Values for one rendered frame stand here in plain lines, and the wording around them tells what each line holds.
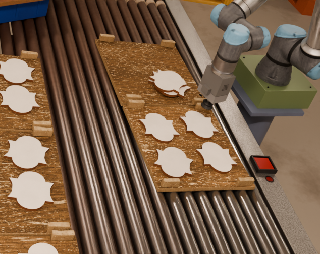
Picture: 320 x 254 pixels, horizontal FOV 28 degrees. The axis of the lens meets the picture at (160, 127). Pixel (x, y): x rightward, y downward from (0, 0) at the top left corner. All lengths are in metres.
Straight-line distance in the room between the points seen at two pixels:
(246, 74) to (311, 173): 1.44
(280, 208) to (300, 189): 1.71
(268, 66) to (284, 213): 0.74
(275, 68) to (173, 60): 0.41
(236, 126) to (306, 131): 2.00
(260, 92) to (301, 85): 0.20
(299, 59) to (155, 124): 0.68
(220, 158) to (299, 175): 1.83
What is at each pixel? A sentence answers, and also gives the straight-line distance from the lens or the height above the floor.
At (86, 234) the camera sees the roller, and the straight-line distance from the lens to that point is 1.76.
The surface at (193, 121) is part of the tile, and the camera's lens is 2.24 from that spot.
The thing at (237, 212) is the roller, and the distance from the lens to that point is 2.00.
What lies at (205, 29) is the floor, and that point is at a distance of 5.04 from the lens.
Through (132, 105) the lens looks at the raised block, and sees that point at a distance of 2.21.
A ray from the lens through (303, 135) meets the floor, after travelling 4.28.
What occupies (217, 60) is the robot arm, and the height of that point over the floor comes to 1.22.
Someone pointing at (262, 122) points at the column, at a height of 0.78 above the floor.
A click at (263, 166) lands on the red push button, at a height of 0.93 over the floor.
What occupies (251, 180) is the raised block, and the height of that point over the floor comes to 0.96.
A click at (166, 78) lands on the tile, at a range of 2.37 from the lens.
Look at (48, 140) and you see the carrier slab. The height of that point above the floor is 0.94.
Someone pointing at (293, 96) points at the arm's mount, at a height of 0.94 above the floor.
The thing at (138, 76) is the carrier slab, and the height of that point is 0.94.
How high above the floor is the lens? 2.20
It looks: 35 degrees down
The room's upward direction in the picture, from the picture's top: 21 degrees clockwise
